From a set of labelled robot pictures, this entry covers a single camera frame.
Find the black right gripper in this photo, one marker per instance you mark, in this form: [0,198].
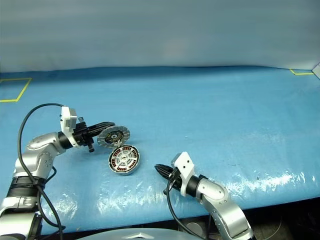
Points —
[177,181]

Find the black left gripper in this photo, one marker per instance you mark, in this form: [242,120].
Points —
[81,135]

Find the silver finned motor cover disc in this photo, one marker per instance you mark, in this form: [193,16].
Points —
[123,133]

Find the silver motor stator housing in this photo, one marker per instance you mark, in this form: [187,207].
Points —
[136,162]

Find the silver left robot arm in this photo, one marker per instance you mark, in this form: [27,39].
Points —
[42,145]

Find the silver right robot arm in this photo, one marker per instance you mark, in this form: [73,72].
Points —
[220,200]

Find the grey rounded shape under table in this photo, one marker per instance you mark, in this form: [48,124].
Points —
[193,230]

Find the blue plastic table cover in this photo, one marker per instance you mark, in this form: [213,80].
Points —
[175,100]

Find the grey domed robot torso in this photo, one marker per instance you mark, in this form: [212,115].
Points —
[130,235]

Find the large yellow tape outline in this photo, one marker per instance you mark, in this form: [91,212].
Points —
[23,90]

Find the small yellow tape outline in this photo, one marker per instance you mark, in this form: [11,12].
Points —
[296,73]

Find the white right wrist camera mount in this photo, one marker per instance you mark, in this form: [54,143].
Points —
[185,165]

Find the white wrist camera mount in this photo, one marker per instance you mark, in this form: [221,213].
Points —
[185,165]
[67,117]

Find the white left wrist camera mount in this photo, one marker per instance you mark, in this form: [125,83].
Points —
[67,117]

